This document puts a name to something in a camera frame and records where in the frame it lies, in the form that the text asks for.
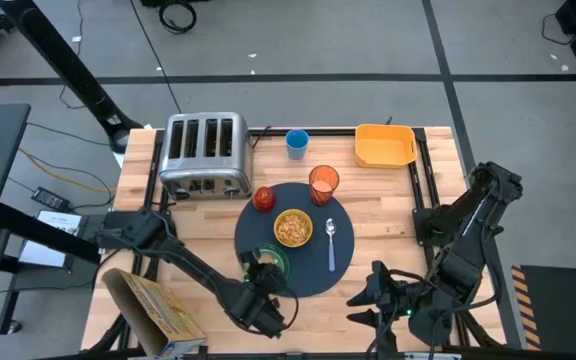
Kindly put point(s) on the round dark blue placemat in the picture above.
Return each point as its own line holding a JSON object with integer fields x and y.
{"x": 313, "y": 270}

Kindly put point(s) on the white paper sheet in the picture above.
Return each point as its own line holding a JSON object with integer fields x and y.
{"x": 50, "y": 240}

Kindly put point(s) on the red apple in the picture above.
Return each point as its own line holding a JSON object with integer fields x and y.
{"x": 264, "y": 199}

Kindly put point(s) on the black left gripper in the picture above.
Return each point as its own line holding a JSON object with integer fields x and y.
{"x": 265, "y": 280}

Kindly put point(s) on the black hazard-striped mat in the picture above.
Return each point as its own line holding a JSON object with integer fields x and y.
{"x": 563, "y": 305}

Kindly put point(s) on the black desk support beam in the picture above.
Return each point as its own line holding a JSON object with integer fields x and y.
{"x": 43, "y": 232}

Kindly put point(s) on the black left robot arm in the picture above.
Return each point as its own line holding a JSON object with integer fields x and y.
{"x": 193, "y": 270}

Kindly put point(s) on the yellow plastic bin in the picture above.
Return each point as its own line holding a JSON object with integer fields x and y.
{"x": 383, "y": 147}

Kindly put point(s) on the black power adapter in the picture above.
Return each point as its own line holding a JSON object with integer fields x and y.
{"x": 49, "y": 198}

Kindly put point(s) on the yellow bowl of cereal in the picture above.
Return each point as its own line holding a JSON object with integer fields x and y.
{"x": 293, "y": 228}

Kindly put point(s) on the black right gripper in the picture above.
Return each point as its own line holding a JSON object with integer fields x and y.
{"x": 398, "y": 300}

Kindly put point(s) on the orange plastic tumbler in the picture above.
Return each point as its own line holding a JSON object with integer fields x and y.
{"x": 323, "y": 186}

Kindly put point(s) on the silver four-slot toaster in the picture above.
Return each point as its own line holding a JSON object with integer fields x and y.
{"x": 203, "y": 160}

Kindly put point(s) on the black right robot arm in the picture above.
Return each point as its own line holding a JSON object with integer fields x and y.
{"x": 468, "y": 220}

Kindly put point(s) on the blue plastic cup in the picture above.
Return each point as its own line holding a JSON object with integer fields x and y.
{"x": 297, "y": 145}

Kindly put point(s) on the blue cereal box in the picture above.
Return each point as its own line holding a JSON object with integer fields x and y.
{"x": 158, "y": 310}

